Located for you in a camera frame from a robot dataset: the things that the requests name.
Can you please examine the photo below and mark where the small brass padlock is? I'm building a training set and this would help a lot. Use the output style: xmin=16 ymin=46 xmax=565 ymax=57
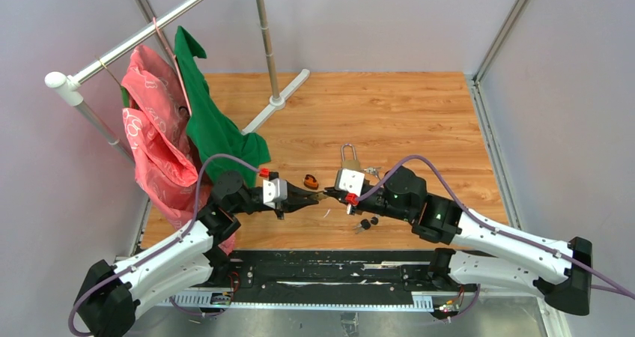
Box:
xmin=315 ymin=192 xmax=328 ymax=201

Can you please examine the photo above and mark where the white metal clothes rack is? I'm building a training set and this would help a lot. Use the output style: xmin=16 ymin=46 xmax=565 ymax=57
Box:
xmin=44 ymin=0 xmax=311 ymax=163

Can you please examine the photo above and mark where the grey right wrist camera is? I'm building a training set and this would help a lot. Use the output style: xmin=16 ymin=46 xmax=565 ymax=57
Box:
xmin=334 ymin=168 xmax=365 ymax=196

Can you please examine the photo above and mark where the orange black Opel padlock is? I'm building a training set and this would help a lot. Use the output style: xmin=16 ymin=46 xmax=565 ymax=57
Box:
xmin=303 ymin=174 xmax=320 ymax=190

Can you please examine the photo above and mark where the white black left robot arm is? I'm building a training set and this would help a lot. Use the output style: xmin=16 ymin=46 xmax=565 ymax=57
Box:
xmin=69 ymin=171 xmax=319 ymax=336

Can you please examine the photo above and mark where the aluminium frame post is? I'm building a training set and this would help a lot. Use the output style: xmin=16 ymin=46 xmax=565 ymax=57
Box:
xmin=466 ymin=0 xmax=571 ymax=337

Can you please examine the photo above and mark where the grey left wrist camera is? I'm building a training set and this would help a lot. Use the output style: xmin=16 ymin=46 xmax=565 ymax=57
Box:
xmin=263 ymin=178 xmax=288 ymax=210

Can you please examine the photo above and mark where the large brass padlock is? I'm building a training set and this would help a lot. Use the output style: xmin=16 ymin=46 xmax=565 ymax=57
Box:
xmin=341 ymin=143 xmax=362 ymax=172

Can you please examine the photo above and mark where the green garment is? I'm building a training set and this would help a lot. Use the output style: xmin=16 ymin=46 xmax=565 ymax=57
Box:
xmin=174 ymin=26 xmax=271 ymax=168

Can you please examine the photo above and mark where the pink patterned garment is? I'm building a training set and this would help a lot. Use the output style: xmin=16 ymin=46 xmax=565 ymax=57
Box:
xmin=122 ymin=45 xmax=211 ymax=230

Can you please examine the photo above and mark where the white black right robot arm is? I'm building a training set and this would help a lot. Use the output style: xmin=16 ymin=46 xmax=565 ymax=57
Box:
xmin=325 ymin=166 xmax=592 ymax=316

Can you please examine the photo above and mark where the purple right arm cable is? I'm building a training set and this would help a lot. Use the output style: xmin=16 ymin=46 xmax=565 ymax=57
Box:
xmin=344 ymin=155 xmax=635 ymax=301

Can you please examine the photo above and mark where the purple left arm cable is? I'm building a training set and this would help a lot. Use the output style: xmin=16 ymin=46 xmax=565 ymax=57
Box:
xmin=67 ymin=154 xmax=270 ymax=337

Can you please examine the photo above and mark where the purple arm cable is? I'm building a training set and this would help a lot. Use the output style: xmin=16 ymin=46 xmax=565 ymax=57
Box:
xmin=67 ymin=154 xmax=270 ymax=337
xmin=344 ymin=155 xmax=635 ymax=301

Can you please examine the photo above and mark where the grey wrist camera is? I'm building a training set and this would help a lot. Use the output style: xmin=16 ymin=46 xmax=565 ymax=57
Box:
xmin=334 ymin=168 xmax=365 ymax=196
xmin=263 ymin=178 xmax=288 ymax=210

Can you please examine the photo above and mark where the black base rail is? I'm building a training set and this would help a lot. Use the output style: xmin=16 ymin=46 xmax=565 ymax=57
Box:
xmin=141 ymin=249 xmax=480 ymax=321

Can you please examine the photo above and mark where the black-headed key bunch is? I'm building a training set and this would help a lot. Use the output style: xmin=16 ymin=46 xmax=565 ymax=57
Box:
xmin=353 ymin=216 xmax=379 ymax=234

